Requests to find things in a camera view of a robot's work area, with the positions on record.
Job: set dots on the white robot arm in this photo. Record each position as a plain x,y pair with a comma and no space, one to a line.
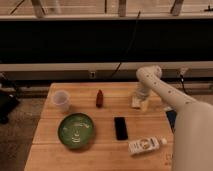
193,135

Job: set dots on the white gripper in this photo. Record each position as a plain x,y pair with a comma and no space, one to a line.
142,91

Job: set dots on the green ceramic bowl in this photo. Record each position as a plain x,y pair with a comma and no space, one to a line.
76,130

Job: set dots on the black smartphone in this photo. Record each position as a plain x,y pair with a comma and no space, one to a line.
120,128

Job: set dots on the white wall outlet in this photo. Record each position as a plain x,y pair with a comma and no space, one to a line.
92,74

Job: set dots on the translucent plastic cup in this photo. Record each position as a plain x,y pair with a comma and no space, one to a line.
60,99

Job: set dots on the white lotion bottle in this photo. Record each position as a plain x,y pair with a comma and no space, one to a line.
145,145

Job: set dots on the dark object at left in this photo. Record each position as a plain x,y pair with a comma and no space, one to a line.
8,102

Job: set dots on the red chili pepper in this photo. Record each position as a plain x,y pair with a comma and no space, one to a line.
99,99

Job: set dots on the blue control box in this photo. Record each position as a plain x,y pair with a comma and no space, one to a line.
171,116

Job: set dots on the white sponge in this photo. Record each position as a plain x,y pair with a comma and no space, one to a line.
139,104

